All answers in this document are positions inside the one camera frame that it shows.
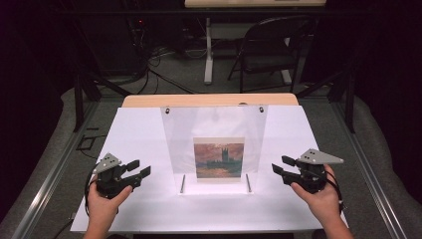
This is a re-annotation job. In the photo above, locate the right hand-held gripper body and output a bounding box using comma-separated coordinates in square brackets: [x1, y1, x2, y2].
[281, 147, 345, 195]

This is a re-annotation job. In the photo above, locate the person's right hand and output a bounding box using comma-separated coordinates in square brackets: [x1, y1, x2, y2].
[290, 163, 343, 224]

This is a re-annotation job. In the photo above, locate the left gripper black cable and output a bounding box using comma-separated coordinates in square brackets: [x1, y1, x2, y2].
[84, 161, 102, 217]

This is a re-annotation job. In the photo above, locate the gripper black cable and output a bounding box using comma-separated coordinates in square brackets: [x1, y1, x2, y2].
[325, 169, 345, 213]
[84, 161, 102, 217]

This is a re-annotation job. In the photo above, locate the bundle of floor cables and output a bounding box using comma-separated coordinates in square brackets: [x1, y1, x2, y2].
[130, 46, 200, 96]

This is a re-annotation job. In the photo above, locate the clear acrylic photo frame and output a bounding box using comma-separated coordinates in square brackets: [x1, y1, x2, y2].
[160, 105, 269, 196]

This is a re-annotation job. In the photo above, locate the black folding chair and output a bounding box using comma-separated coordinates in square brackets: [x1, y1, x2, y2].
[227, 15, 317, 95]

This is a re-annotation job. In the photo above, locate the black metal strut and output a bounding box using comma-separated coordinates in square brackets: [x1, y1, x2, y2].
[296, 69, 356, 134]
[72, 71, 132, 133]

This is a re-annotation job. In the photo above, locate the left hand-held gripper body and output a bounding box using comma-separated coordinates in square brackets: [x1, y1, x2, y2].
[92, 151, 143, 200]

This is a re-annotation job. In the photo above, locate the landscape painting print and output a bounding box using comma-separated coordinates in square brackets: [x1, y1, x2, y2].
[192, 136, 246, 184]

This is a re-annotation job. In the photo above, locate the aluminium floor rail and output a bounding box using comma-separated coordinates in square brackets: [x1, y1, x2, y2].
[10, 99, 101, 239]
[331, 99, 401, 239]

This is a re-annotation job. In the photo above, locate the wooden table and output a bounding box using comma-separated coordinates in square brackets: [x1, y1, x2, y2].
[121, 93, 300, 109]

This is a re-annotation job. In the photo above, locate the person's left hand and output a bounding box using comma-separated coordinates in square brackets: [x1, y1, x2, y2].
[86, 179, 134, 231]

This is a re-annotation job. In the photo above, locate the white board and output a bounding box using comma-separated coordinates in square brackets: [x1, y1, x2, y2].
[70, 105, 349, 233]

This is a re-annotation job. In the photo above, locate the white desk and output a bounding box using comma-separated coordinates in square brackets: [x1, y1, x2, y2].
[183, 0, 326, 86]

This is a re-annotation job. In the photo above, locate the dark curtain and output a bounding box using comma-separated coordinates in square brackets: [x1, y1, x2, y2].
[351, 0, 422, 205]
[0, 0, 79, 220]

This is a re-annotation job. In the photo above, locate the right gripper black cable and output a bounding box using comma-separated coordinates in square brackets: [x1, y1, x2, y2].
[325, 169, 345, 213]

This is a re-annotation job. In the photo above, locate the dark equipment rack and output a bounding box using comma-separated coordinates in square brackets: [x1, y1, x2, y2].
[120, 0, 187, 73]

